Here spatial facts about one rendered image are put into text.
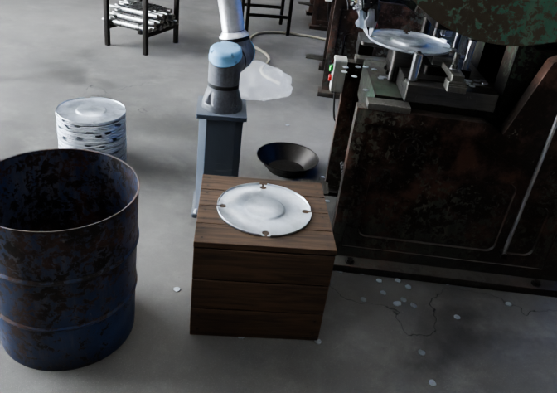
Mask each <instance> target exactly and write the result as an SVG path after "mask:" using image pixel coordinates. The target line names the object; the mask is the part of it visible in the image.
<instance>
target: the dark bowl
mask: <svg viewBox="0 0 557 393"><path fill-rule="evenodd" d="M257 157H258V159H259V160H260V161H261V162H262V163H263V164H264V165H265V166H266V168H267V169H268V170H269V171H270V172H271V173H272V174H274V175H276V176H279V177H286V178H295V177H300V176H302V175H303V174H304V173H306V172H308V171H309V170H311V169H313V168H315V167H316V166H317V165H318V163H319V157H318V155H316V153H315V152H313V150H311V149H310V148H307V147H304V146H302V145H299V144H296V143H286V142H275V143H267V144H265V145H263V146H261V147H260V148H259V149H258V151H257Z"/></svg>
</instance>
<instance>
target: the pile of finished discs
mask: <svg viewBox="0 0 557 393"><path fill-rule="evenodd" d="M264 186H265V187H267V188H266V189H261V188H260V187H262V185H261V184H259V183H246V184H241V185H238V186H235V187H232V188H230V189H228V190H226V191H225V192H223V193H222V194H221V195H220V197H219V199H218V201H217V205H218V206H217V211H218V213H219V215H220V217H221V218H222V219H223V220H224V221H225V222H226V223H227V224H228V225H230V226H232V227H234V228H235V229H237V230H240V231H243V232H245V233H248V234H251V235H259V236H264V235H263V234H262V232H263V231H267V232H269V235H267V236H268V237H275V236H284V235H291V234H293V233H296V232H298V231H300V230H301V229H303V228H304V227H305V226H306V225H307V224H308V223H309V221H310V220H311V217H312V213H311V212H309V213H307V214H306V213H302V211H303V210H306V211H311V207H310V206H309V204H308V202H307V201H306V200H305V199H304V198H303V197H302V196H300V195H299V194H297V193H296V192H294V191H292V190H290V189H287V188H285V187H281V186H277V185H274V184H268V183H267V185H264ZM221 204H224V205H226V207H224V208H223V207H219V205H221Z"/></svg>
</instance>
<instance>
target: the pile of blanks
mask: <svg viewBox="0 0 557 393"><path fill-rule="evenodd" d="M56 113H58V112H56V111H55V114H56ZM56 126H57V129H56V132H57V135H58V136H57V138H58V147H59V148H80V149H87V150H93V151H97V152H101V153H106V154H108V155H111V156H114V157H116V158H119V159H121V160H123V161H124V162H127V133H126V113H125V115H124V116H123V117H122V118H121V119H118V120H116V121H114V122H111V123H106V124H74V123H71V122H68V121H65V120H64V119H61V118H60V117H59V116H58V115H57V114H56Z"/></svg>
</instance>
